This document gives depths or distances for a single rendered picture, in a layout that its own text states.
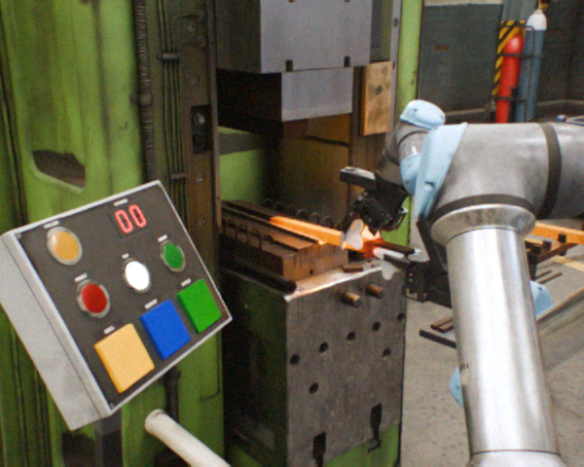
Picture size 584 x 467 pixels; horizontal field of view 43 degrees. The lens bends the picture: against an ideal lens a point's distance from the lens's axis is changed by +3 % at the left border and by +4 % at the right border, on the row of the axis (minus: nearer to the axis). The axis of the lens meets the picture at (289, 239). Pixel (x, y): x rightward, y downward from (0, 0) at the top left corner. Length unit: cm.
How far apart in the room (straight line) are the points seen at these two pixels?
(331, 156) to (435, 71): 764
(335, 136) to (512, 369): 117
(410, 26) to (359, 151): 34
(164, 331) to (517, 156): 58
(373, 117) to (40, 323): 105
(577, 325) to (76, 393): 70
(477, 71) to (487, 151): 908
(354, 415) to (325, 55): 84
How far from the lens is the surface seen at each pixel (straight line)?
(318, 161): 191
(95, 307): 106
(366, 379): 176
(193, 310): 120
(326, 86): 153
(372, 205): 143
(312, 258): 159
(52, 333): 104
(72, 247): 107
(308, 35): 149
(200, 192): 154
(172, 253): 122
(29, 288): 103
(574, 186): 89
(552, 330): 114
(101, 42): 139
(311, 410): 166
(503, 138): 88
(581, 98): 1099
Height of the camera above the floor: 149
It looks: 18 degrees down
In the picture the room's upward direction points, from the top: straight up
